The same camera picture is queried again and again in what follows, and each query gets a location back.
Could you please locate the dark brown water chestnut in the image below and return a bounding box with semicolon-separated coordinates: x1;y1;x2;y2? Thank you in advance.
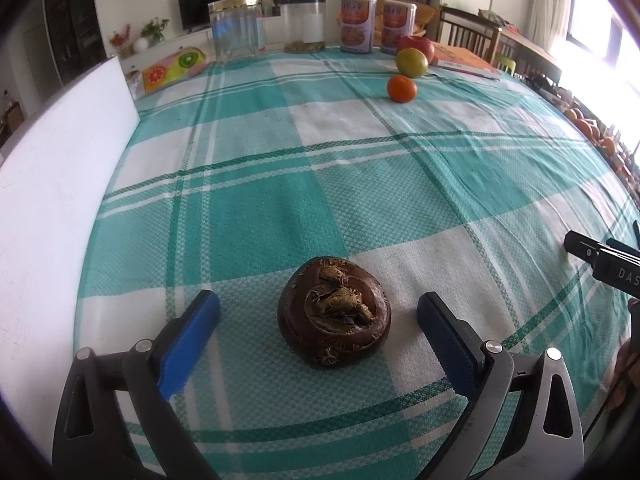
277;256;392;368

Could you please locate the leafy green plant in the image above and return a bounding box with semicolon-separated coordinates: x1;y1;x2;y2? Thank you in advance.
140;17;170;44

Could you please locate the white television cabinet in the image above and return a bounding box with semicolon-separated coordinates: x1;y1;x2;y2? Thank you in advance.
120;12;286;75

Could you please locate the wooden side table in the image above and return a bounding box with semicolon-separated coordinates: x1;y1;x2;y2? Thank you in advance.
499;25;564;84

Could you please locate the orange book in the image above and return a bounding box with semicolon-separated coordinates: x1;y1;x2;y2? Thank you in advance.
428;41;502;81

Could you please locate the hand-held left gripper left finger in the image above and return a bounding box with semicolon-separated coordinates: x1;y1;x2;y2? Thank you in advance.
52;289;222;480

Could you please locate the orange tangerine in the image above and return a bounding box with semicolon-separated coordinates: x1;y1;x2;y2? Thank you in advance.
386;74;418;104

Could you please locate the red apple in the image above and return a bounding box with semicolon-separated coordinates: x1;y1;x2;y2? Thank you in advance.
397;35;436;64

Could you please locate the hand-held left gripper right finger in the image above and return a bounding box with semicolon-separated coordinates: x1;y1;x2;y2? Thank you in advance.
416;291;586;480

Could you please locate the pile of oranges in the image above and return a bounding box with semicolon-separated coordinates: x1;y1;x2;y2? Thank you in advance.
562;104;622;162

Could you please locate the window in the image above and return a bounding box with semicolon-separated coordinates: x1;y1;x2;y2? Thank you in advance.
569;0;640;77

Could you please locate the red flower bouquet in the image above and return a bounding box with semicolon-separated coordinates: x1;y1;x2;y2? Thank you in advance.
109;24;132;59

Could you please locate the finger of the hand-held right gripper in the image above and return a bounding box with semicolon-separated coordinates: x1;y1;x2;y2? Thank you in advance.
606;219;640;257
563;230;603;267

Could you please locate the clear jar with black lid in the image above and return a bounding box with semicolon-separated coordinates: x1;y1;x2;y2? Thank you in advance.
280;0;327;54

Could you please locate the teal checked tablecloth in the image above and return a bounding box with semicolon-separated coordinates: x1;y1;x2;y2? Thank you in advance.
74;45;640;480

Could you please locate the red label tin can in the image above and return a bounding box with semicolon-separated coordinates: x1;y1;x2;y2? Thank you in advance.
340;0;377;54
381;0;417;56

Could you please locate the person's right hand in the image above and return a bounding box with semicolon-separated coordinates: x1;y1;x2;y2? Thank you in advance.
612;296;640;411

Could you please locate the black television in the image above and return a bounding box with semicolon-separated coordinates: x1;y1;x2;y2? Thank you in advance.
177;0;262;32

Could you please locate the orange cushioned chair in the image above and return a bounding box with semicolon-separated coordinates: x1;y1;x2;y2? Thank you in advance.
375;0;442;42

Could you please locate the dark wooden chair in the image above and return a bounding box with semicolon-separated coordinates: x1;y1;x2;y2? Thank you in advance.
438;6;503;63

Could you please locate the black display cabinet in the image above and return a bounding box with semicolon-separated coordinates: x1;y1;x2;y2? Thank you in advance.
42;0;109;82

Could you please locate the glass jar with gold lid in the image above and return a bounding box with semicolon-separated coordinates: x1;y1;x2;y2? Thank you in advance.
208;0;264;63

